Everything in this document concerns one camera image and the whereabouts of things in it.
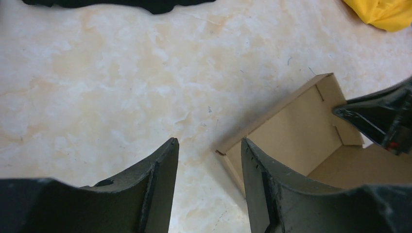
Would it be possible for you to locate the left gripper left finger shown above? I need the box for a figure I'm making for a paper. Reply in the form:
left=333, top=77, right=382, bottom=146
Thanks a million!
left=80, top=138, right=179, bottom=233

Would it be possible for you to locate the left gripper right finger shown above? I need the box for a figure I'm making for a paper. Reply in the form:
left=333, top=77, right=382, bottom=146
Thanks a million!
left=241, top=138, right=354, bottom=233

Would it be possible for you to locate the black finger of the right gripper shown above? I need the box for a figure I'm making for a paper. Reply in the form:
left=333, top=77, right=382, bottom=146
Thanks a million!
left=333, top=77, right=412, bottom=155

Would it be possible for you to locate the brown cardboard paper box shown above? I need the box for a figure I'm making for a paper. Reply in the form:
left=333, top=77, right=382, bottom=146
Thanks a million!
left=216, top=73, right=412, bottom=192

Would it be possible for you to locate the yellow folded cloth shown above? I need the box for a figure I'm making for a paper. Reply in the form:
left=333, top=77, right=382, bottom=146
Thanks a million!
left=343, top=0, right=412, bottom=32

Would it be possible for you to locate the black cloth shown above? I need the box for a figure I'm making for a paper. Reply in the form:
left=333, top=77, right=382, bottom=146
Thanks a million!
left=23, top=0, right=214, bottom=15

